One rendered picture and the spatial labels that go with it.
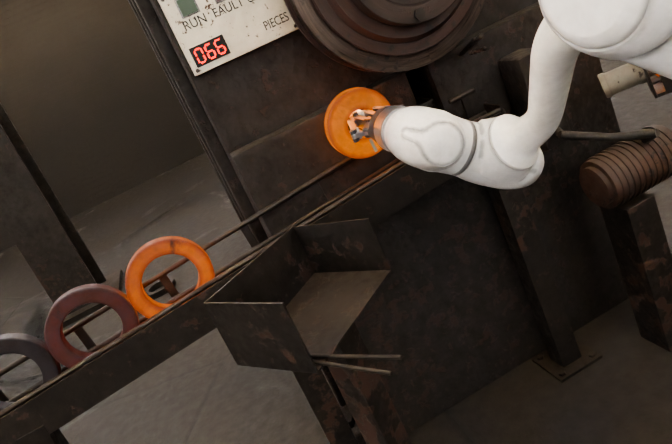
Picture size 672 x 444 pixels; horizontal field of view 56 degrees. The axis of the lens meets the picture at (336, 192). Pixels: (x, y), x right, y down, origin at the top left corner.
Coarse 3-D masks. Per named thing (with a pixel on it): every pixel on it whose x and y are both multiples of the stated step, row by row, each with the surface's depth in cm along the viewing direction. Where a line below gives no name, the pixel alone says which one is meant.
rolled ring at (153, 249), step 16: (160, 240) 133; (176, 240) 134; (144, 256) 132; (192, 256) 135; (208, 256) 138; (128, 272) 132; (208, 272) 137; (128, 288) 132; (144, 304) 134; (160, 304) 137
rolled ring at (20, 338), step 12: (0, 336) 128; (12, 336) 128; (24, 336) 129; (0, 348) 127; (12, 348) 128; (24, 348) 128; (36, 348) 129; (36, 360) 129; (48, 360) 130; (48, 372) 130; (60, 372) 133; (0, 408) 129
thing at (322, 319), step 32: (320, 224) 124; (352, 224) 119; (288, 256) 127; (320, 256) 128; (352, 256) 123; (384, 256) 118; (224, 288) 115; (256, 288) 120; (288, 288) 126; (320, 288) 125; (352, 288) 119; (224, 320) 110; (256, 320) 104; (288, 320) 99; (320, 320) 115; (352, 320) 110; (256, 352) 109; (288, 352) 103; (320, 352) 106; (352, 352) 119; (352, 384) 120; (384, 416) 123
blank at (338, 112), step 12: (336, 96) 138; (348, 96) 136; (360, 96) 137; (372, 96) 138; (336, 108) 136; (348, 108) 137; (360, 108) 138; (324, 120) 139; (336, 120) 137; (336, 132) 137; (348, 132) 138; (336, 144) 138; (348, 144) 139; (360, 144) 140; (372, 144) 141; (348, 156) 140; (360, 156) 140
